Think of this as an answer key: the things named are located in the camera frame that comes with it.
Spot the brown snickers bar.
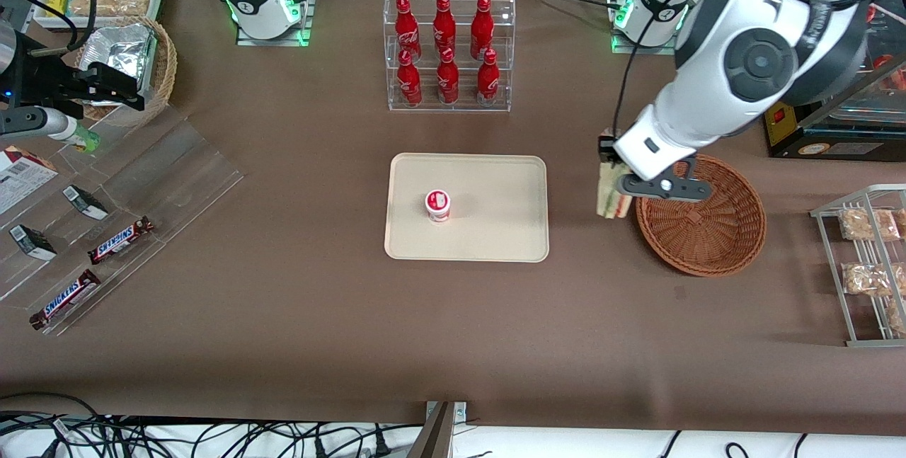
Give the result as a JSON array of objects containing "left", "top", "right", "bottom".
[
  {"left": 29, "top": 269, "right": 102, "bottom": 331},
  {"left": 87, "top": 216, "right": 155, "bottom": 265}
]

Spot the triangular sandwich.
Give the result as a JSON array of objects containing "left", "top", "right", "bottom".
[{"left": 596, "top": 161, "right": 632, "bottom": 220}]

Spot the red white yogurt cup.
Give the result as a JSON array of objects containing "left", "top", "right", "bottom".
[{"left": 425, "top": 190, "right": 452, "bottom": 223}]

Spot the small black white box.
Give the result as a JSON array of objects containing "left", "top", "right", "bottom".
[
  {"left": 62, "top": 185, "right": 109, "bottom": 221},
  {"left": 9, "top": 224, "right": 57, "bottom": 261}
]

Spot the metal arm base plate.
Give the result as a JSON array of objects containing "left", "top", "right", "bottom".
[
  {"left": 236, "top": 0, "right": 314, "bottom": 47},
  {"left": 609, "top": 0, "right": 686, "bottom": 56}
]

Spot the red cola bottle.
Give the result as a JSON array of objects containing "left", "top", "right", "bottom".
[
  {"left": 394, "top": 0, "right": 422, "bottom": 62},
  {"left": 471, "top": 0, "right": 494, "bottom": 61},
  {"left": 476, "top": 49, "right": 500, "bottom": 106},
  {"left": 433, "top": 0, "right": 457, "bottom": 59},
  {"left": 396, "top": 50, "right": 423, "bottom": 107},
  {"left": 436, "top": 47, "right": 460, "bottom": 105}
]

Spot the beige plastic tray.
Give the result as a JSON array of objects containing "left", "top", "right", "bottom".
[{"left": 384, "top": 153, "right": 550, "bottom": 263}]

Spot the red white carton box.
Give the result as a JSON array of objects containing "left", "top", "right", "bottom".
[{"left": 0, "top": 147, "right": 59, "bottom": 216}]

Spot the silver metal bracket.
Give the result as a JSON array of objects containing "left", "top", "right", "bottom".
[{"left": 426, "top": 401, "right": 468, "bottom": 426}]

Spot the green plastic bottle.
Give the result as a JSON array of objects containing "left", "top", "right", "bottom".
[{"left": 67, "top": 125, "right": 101, "bottom": 153}]

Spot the black display appliance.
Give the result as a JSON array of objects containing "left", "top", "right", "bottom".
[{"left": 763, "top": 33, "right": 906, "bottom": 160}]

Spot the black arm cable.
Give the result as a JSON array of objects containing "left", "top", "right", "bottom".
[{"left": 612, "top": 0, "right": 716, "bottom": 139}]

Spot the brown wicker basket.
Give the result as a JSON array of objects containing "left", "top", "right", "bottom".
[{"left": 635, "top": 154, "right": 767, "bottom": 277}]

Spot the clear acrylic display stand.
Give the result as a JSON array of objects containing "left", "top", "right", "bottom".
[{"left": 0, "top": 105, "right": 245, "bottom": 337}]

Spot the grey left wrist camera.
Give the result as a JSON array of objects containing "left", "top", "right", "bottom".
[{"left": 614, "top": 157, "right": 713, "bottom": 204}]

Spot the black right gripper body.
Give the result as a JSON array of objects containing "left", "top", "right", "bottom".
[{"left": 13, "top": 39, "right": 89, "bottom": 103}]

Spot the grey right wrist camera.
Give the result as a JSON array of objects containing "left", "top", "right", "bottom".
[{"left": 0, "top": 107, "right": 80, "bottom": 142}]

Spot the light wicker basket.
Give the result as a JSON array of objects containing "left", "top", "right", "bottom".
[{"left": 74, "top": 16, "right": 178, "bottom": 127}]

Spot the dark metal post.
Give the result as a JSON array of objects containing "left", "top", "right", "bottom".
[{"left": 409, "top": 401, "right": 456, "bottom": 458}]

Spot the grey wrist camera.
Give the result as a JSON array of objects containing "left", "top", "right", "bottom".
[
  {"left": 0, "top": 107, "right": 80, "bottom": 142},
  {"left": 614, "top": 157, "right": 713, "bottom": 204}
]

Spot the clear acrylic bottle rack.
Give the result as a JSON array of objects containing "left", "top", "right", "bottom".
[{"left": 384, "top": 0, "right": 516, "bottom": 113}]

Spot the grey metal wire rack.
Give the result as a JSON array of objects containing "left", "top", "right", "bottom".
[{"left": 810, "top": 184, "right": 906, "bottom": 348}]

